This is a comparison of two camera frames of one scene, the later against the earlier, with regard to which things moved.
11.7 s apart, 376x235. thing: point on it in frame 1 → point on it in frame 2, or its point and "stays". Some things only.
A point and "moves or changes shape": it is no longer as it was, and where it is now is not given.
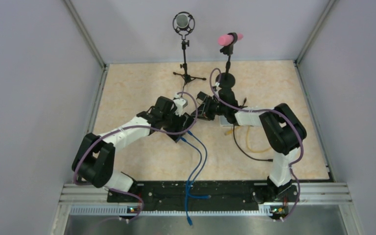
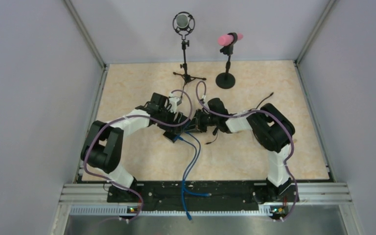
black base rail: [203, 195] stays
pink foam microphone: [227, 39] stays
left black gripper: [177, 128] stays
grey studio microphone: [184, 23] stays
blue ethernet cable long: [189, 218] → [187, 173]
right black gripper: [204, 111] → [199, 114]
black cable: [267, 160] → [271, 94]
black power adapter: [201, 96] moves or changes shape
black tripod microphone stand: [186, 77] stays
